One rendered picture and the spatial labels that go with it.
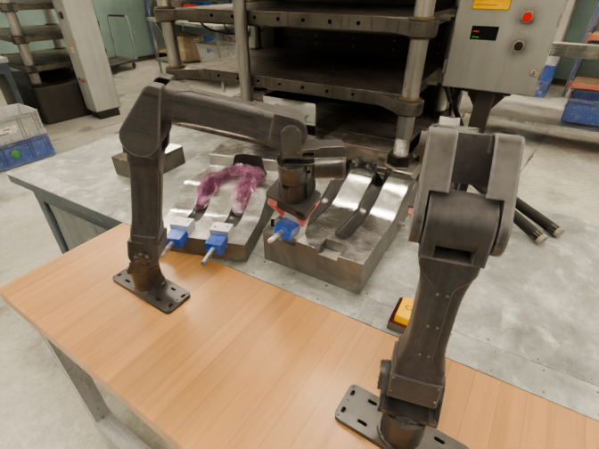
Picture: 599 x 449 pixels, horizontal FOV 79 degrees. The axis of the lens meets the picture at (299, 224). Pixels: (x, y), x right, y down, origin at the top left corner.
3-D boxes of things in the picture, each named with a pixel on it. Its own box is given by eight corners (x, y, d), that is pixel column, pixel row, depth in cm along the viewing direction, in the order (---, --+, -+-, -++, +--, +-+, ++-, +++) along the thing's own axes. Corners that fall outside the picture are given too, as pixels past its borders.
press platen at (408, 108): (420, 152, 133) (430, 103, 123) (167, 102, 187) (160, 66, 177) (461, 99, 192) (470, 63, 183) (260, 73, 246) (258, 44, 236)
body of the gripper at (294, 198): (282, 179, 81) (280, 155, 74) (322, 198, 78) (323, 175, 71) (265, 199, 78) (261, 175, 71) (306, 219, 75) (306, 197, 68)
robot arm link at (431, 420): (382, 353, 54) (377, 387, 49) (445, 369, 52) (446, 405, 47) (377, 378, 57) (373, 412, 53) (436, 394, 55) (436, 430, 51)
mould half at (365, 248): (358, 295, 82) (365, 248, 75) (264, 258, 93) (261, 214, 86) (417, 199, 118) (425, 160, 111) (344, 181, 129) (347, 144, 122)
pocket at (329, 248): (337, 269, 82) (338, 256, 80) (316, 261, 84) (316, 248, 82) (346, 257, 85) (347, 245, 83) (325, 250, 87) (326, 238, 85)
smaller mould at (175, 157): (144, 183, 127) (139, 165, 124) (116, 174, 134) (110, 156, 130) (185, 163, 142) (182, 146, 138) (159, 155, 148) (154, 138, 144)
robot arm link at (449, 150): (424, 120, 62) (430, 129, 34) (481, 126, 60) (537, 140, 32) (411, 190, 66) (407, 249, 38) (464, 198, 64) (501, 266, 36)
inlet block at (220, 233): (215, 273, 84) (211, 256, 81) (194, 271, 85) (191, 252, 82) (235, 240, 95) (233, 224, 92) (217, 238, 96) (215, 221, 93)
